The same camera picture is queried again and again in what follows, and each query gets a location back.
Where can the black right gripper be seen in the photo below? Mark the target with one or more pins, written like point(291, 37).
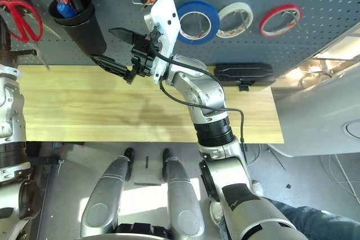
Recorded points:
point(143, 51)

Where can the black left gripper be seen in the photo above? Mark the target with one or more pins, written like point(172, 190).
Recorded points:
point(5, 43)

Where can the blue tape roll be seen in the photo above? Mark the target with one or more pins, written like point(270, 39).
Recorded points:
point(202, 5)

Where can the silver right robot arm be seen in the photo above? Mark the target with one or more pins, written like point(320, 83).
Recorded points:
point(202, 91)

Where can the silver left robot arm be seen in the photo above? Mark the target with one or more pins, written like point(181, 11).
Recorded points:
point(11, 110)

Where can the black plastic cup holder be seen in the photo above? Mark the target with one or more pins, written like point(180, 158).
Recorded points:
point(87, 35)

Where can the metal peg hook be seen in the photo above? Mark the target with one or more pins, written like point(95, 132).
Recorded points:
point(200, 23)
point(294, 18)
point(245, 20)

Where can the black left robot foot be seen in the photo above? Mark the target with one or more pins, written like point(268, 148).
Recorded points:
point(129, 154)

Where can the black robot foot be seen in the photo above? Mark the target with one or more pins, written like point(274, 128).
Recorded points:
point(167, 155)
point(129, 154)

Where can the black right robot foot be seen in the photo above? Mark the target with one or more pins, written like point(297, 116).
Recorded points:
point(167, 155)

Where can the short black floor tape strip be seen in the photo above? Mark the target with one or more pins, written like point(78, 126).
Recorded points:
point(146, 162)

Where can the white tape roll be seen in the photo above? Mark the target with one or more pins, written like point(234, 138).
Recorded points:
point(236, 6)

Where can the black plastic tool case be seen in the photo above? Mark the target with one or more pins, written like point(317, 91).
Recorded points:
point(244, 74)

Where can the long black floor tape strip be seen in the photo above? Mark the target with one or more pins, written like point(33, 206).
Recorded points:
point(147, 183)

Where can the silver left robot leg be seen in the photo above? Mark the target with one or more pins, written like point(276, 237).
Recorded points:
point(104, 195)

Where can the silver robot leg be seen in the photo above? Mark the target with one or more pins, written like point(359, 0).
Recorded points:
point(104, 195)
point(181, 195)

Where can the silver right robot leg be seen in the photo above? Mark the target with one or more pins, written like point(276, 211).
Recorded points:
point(181, 195)

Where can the red tape roll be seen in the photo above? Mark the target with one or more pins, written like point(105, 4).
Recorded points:
point(278, 8)

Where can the black robot waist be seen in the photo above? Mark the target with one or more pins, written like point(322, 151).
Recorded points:
point(143, 229)

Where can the white sneaker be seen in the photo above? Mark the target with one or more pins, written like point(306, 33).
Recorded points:
point(215, 212)
point(257, 188)

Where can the white side table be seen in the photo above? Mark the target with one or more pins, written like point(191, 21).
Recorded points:
point(315, 122)

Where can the blue jeans leg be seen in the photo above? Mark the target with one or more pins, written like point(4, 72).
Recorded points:
point(315, 220)

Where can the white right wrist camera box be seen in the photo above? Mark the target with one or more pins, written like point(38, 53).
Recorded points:
point(166, 18)

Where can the aluminium profile frame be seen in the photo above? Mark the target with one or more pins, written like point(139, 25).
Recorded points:
point(334, 51)

